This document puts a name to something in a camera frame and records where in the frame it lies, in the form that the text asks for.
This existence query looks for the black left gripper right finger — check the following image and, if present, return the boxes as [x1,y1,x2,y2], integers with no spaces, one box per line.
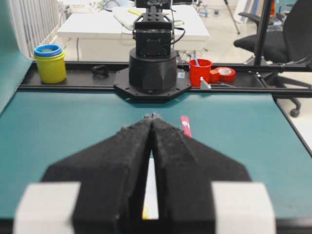
[152,118,276,234]

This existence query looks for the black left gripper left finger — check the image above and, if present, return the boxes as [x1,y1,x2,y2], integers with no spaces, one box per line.
[13,117,152,234]

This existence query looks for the red plastic spoon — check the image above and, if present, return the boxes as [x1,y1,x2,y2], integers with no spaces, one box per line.
[180,116,192,137]

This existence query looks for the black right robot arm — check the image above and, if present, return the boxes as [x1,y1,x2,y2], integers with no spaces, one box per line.
[114,0,191,101]

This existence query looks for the white bowl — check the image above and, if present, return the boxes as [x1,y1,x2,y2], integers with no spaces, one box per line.
[142,153,159,220]

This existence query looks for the red tape roll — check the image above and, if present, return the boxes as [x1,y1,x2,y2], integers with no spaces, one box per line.
[210,67,236,83]

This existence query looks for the red plastic cup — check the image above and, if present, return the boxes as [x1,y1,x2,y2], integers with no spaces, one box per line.
[189,58,213,87]

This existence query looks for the stacked yellow blue cups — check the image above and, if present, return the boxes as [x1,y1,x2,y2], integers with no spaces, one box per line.
[34,44,66,84]

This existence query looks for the white desk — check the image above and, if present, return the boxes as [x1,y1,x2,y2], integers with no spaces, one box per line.
[58,5,210,62]

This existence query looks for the black office chair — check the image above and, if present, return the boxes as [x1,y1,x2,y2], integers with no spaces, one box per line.
[234,0,312,117]

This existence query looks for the black tripod stand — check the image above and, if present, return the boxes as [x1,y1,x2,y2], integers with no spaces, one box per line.
[223,0,240,35]

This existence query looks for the black clip on rail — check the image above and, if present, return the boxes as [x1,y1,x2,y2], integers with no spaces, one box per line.
[91,65,109,78]

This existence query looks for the black aluminium frame rail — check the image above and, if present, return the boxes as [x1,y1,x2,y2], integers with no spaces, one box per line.
[18,62,312,101]

